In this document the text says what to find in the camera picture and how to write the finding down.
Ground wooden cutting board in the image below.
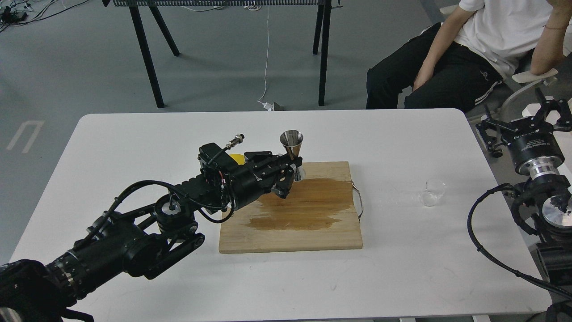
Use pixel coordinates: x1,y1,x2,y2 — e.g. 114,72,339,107
219,161,363,254

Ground grey office chair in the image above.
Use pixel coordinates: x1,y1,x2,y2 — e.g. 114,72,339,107
465,67,560,157

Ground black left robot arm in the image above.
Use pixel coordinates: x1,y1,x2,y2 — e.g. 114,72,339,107
1,143,302,322

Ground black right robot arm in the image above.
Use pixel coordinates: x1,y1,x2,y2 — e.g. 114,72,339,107
467,89,572,322

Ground yellow lemon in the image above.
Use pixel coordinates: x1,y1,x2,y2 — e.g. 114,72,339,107
229,153,246,165

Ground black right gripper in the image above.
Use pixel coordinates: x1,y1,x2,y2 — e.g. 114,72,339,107
475,88,571,179

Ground steel double jigger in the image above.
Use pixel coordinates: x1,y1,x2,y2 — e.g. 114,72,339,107
280,130,306,182

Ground seated person white shirt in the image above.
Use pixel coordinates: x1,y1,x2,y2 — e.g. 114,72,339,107
366,0,572,112

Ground black cables on floor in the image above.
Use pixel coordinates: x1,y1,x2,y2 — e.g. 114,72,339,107
0,0,90,32

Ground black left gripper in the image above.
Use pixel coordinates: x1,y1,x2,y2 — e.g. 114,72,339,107
229,151,303,210

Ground white hanging cable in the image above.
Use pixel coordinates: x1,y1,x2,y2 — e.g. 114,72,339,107
257,5,284,112

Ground small clear glass cup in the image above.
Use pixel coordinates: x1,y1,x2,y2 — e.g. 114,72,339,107
419,178,447,207

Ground black metal frame table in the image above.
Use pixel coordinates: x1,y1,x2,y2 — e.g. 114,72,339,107
101,0,343,109

